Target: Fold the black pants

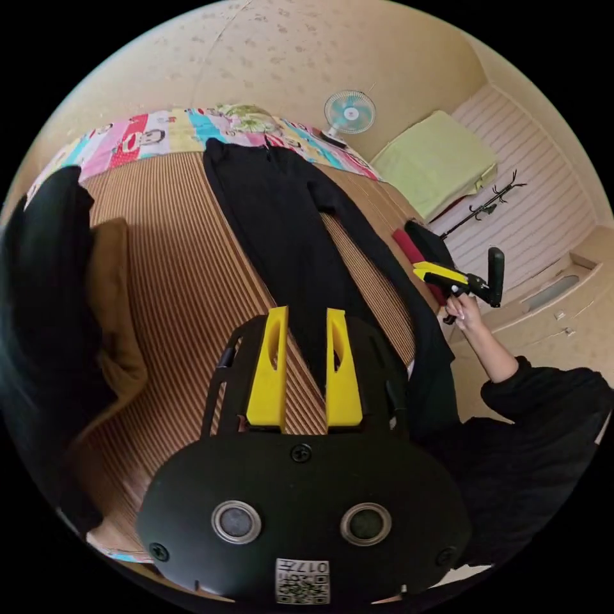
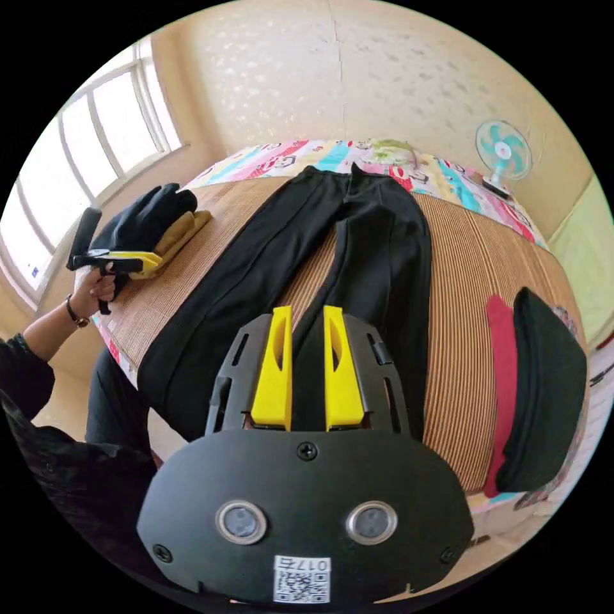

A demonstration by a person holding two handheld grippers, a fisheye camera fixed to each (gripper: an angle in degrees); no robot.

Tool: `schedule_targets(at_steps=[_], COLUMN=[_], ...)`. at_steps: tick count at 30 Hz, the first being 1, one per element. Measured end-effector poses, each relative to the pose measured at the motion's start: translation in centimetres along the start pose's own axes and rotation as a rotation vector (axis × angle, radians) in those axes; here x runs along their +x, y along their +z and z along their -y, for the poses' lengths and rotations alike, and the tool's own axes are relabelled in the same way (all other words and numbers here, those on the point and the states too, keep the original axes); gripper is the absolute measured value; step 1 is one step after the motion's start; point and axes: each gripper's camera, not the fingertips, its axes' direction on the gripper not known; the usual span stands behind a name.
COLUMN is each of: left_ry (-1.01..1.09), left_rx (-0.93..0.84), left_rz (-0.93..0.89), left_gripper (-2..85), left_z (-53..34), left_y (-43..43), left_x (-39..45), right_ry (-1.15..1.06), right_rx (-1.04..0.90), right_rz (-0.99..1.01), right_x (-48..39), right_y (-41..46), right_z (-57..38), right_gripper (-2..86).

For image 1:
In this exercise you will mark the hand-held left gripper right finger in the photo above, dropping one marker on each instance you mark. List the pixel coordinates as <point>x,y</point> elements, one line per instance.
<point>343,393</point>

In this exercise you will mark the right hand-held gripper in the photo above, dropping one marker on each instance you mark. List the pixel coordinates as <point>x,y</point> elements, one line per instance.
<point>475,285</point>

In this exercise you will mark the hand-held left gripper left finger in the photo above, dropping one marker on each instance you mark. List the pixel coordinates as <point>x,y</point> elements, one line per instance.
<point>268,384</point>

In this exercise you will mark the black pants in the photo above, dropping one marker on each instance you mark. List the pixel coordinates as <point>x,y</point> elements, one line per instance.
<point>268,216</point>

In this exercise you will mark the person's right forearm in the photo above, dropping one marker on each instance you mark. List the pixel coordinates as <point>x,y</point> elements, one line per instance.
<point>491,352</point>

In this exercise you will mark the person's right hand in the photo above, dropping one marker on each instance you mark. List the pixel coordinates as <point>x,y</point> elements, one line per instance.
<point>465,314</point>

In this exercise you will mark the pile of red and black clothes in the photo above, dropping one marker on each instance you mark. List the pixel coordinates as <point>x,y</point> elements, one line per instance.
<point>407,242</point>

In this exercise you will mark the black coat rack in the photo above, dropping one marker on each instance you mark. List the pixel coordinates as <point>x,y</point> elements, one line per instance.
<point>479,214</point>

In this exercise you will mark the light green quilt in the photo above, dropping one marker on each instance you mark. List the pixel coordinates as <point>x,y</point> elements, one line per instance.
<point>431,163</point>

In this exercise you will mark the beige cupboard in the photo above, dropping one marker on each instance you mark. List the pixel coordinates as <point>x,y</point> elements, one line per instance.
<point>547,331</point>

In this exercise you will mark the bed with striped woven mat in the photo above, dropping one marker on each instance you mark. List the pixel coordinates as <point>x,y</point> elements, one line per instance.
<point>192,268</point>

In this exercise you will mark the small light blue fan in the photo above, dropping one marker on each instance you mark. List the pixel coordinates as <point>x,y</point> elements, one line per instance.
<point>349,113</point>

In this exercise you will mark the person's body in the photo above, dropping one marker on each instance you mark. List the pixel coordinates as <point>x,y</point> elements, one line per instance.
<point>527,455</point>

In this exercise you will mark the pile of black and brown clothes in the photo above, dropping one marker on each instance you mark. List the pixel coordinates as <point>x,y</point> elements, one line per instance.
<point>43,288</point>

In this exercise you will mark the pillow with green flower print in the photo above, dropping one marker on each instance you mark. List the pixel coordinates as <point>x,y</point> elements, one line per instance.
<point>247,117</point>

